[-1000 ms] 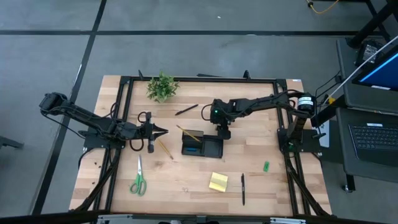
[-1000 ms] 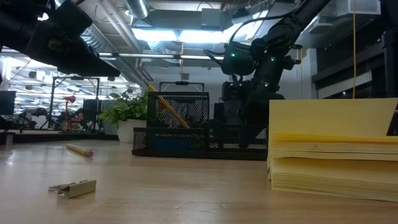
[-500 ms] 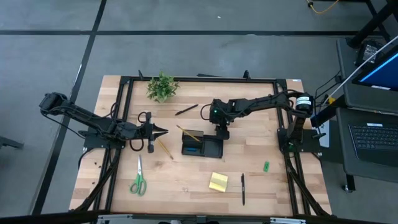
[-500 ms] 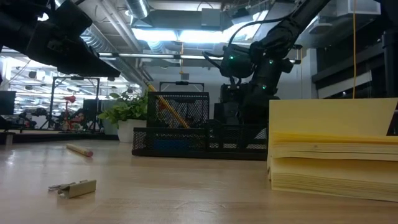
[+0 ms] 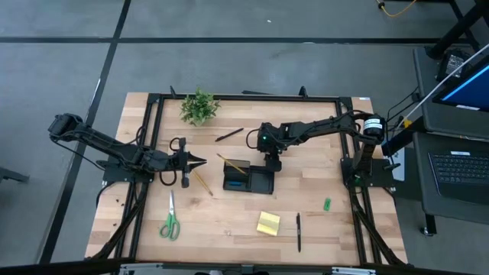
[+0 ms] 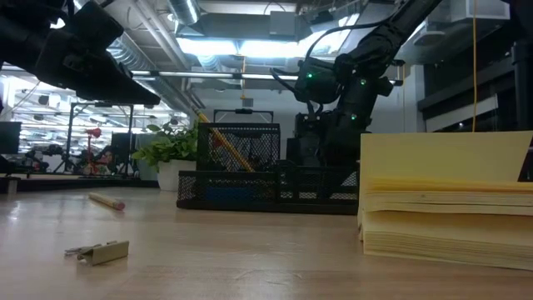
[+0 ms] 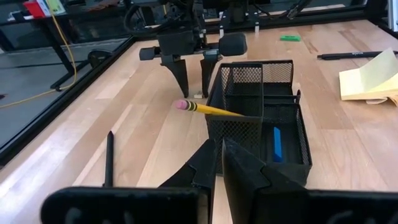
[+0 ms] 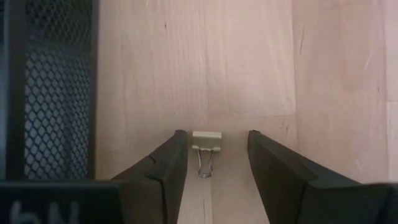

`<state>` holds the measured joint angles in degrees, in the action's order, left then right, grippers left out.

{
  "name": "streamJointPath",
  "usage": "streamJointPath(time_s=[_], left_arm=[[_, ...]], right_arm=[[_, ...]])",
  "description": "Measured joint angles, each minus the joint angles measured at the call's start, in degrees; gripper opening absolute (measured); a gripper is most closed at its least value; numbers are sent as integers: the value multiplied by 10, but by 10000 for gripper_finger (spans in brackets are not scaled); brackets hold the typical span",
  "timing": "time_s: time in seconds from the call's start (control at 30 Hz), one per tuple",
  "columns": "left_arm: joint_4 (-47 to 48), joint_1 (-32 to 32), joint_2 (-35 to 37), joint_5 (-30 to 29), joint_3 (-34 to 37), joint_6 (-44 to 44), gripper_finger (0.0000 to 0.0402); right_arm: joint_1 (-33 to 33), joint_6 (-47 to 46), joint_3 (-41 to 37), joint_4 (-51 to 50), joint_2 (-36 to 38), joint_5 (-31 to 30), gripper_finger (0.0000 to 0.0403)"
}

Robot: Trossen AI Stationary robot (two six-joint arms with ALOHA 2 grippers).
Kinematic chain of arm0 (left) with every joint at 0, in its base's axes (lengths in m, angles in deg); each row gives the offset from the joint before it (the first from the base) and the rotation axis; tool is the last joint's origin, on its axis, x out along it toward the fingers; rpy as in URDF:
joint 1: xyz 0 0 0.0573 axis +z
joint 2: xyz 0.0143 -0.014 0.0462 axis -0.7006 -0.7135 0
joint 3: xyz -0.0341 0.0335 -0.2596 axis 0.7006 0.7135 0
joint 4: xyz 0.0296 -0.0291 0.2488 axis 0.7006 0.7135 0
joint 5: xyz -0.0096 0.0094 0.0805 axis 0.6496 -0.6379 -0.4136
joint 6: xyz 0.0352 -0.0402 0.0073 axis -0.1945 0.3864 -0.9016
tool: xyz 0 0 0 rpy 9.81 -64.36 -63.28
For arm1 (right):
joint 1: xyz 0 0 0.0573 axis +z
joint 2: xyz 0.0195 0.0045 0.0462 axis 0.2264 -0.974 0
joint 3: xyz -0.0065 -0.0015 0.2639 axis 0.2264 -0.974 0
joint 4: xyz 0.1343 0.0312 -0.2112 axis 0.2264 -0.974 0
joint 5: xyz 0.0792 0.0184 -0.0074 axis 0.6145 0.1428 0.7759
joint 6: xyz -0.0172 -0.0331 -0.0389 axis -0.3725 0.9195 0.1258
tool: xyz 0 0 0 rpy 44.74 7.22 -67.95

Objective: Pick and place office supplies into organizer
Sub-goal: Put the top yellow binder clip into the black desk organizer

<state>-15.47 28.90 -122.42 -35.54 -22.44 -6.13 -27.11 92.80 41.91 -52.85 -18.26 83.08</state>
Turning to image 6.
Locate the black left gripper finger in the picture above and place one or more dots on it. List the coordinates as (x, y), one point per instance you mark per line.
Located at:
(125, 89)

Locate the yellow pencil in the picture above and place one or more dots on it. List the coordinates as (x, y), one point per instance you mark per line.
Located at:
(225, 143)
(106, 201)

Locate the yellow sticky note pad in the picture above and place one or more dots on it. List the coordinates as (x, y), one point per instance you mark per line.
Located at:
(437, 237)

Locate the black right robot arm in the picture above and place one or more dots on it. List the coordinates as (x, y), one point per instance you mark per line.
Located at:
(375, 46)

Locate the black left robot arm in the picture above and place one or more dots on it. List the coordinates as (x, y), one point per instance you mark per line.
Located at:
(25, 33)

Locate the black mesh desk organizer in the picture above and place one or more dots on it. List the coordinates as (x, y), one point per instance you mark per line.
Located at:
(229, 196)

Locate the red desk lamp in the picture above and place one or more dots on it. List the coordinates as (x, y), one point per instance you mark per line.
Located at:
(95, 132)

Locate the person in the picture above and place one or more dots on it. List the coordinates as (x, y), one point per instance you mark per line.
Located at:
(106, 158)

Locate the long light bar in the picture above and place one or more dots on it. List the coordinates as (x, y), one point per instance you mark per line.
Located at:
(195, 75)

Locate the green leafy plant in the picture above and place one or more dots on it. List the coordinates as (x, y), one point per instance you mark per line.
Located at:
(170, 146)

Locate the white plant pot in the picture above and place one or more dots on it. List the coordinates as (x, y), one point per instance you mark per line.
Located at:
(175, 175)

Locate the black monitor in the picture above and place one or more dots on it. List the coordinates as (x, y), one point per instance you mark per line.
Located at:
(9, 137)

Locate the blue eraser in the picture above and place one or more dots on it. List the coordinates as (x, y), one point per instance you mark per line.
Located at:
(225, 193)

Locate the black metal frame stand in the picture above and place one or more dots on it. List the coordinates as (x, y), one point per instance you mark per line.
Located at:
(100, 104)

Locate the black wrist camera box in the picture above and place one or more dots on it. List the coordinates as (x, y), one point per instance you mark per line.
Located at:
(93, 25)

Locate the black camera bracket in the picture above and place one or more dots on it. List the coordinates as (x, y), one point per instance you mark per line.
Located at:
(243, 111)

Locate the black table edge rail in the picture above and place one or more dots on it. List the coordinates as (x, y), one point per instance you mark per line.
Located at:
(83, 183)

